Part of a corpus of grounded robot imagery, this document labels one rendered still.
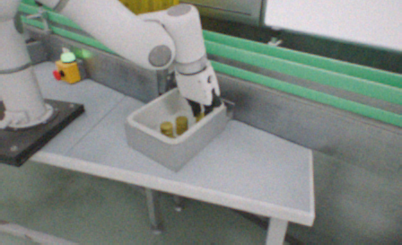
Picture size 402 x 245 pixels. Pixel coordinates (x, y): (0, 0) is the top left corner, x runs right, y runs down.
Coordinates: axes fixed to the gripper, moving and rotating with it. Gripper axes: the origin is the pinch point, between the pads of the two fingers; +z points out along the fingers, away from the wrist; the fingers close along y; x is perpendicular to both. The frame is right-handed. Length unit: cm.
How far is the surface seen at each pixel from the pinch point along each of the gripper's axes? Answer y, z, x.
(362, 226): -45, 55, -20
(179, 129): 2.9, 1.8, 7.1
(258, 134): -12.5, 10.3, -7.3
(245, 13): 5.4, -10.5, -33.7
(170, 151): -2.7, -2.5, 16.1
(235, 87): -3.3, -0.5, -11.8
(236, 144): -10.0, 8.2, 0.4
